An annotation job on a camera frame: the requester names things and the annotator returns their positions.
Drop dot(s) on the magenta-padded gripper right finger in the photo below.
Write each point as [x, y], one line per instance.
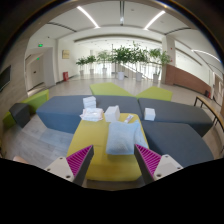
[158, 166]

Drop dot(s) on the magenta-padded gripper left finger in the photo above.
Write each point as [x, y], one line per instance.
[71, 166]

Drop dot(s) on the light blue knitted towel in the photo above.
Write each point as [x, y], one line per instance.
[121, 136]

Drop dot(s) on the wide blue-grey upholstered bench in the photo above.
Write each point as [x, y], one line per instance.
[180, 143]

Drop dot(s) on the small white cube box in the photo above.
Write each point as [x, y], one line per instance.
[149, 114]

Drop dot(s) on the white plastic-wrapped packet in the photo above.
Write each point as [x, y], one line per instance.
[91, 115]

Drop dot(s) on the long blue-grey upholstered bench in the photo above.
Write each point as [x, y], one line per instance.
[60, 111]

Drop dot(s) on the white tube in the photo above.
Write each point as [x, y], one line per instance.
[128, 118]

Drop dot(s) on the angled blue-grey upholstered bench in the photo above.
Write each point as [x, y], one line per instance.
[180, 111]

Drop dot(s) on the large white box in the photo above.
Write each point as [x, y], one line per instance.
[112, 114]

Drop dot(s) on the stack of white tissue packs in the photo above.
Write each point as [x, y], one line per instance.
[89, 102]

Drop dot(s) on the dark grey cube ottoman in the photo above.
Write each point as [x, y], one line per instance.
[20, 115]

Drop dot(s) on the long green upholstered bench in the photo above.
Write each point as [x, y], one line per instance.
[36, 100]

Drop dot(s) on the red bin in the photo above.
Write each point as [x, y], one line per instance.
[65, 76]

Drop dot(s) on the brown wooden counter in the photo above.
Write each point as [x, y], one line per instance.
[186, 78]

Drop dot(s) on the row of potted plants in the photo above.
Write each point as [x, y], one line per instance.
[125, 56]

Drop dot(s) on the green exit sign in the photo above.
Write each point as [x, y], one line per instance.
[40, 45]

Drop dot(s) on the ceiling strip lights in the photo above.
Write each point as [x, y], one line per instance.
[87, 16]

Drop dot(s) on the wooden table with black frame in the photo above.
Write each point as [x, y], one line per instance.
[208, 105]

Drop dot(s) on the dark wall panel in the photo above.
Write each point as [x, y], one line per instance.
[5, 78]

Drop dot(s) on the framed yellow wall picture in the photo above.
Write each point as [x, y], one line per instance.
[66, 54]

